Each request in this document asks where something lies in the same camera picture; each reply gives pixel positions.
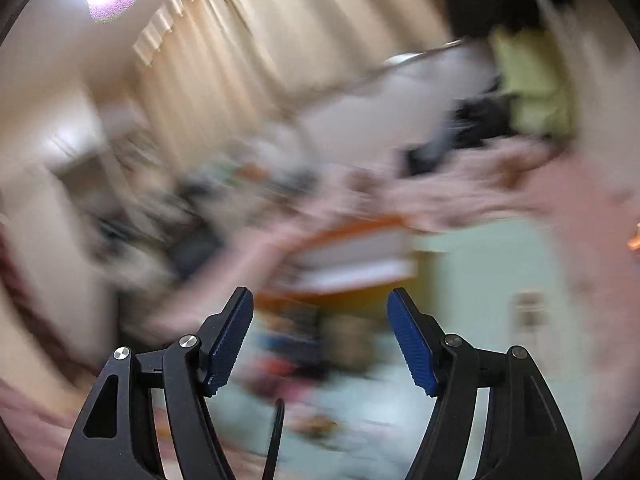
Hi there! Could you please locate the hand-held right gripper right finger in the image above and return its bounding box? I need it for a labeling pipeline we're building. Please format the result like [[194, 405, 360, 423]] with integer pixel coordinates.
[[387, 287, 583, 480]]

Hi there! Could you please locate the black cable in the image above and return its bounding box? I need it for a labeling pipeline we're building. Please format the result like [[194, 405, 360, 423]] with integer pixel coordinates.
[[263, 398, 286, 480]]

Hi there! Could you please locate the dark clothes pile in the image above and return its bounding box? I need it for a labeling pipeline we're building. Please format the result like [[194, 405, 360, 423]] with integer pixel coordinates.
[[404, 94, 517, 177]]

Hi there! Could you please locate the white padded headboard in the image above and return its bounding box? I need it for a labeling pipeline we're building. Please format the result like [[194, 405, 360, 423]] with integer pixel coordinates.
[[295, 39, 496, 162]]

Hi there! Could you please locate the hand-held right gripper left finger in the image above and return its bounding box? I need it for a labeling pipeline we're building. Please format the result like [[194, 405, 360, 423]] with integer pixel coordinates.
[[57, 286, 255, 480]]

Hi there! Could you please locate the pink blanket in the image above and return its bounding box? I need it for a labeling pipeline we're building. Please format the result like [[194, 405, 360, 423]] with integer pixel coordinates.
[[125, 135, 640, 346]]

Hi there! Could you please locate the beige curtain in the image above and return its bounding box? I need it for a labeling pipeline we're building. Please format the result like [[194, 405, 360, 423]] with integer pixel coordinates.
[[132, 0, 451, 128]]

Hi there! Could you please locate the light green cloth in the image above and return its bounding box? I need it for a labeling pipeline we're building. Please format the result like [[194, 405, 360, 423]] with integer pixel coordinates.
[[487, 25, 577, 140]]

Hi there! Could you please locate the orange cardboard box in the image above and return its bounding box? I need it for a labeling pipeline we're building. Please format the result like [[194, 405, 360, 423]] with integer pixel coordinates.
[[260, 214, 420, 311]]

